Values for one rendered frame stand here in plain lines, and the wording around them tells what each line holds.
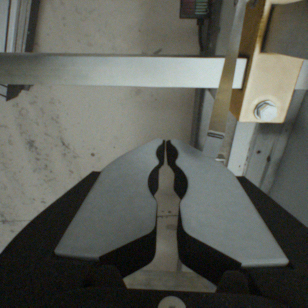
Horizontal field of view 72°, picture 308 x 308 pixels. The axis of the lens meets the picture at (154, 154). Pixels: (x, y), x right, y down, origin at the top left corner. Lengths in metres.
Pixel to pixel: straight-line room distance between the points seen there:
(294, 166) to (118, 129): 0.90
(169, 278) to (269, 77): 0.26
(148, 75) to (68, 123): 1.08
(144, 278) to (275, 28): 0.30
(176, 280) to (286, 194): 0.39
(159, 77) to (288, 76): 0.13
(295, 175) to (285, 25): 0.42
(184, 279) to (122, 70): 0.26
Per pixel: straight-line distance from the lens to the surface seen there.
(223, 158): 0.46
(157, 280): 0.31
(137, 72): 0.24
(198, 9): 0.40
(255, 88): 0.25
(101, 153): 1.32
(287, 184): 0.62
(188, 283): 0.32
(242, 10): 0.19
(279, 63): 0.26
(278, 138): 0.60
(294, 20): 0.21
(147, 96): 1.14
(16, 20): 1.02
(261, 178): 0.65
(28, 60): 0.28
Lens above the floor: 1.10
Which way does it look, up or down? 60 degrees down
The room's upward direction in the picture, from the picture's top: 175 degrees counter-clockwise
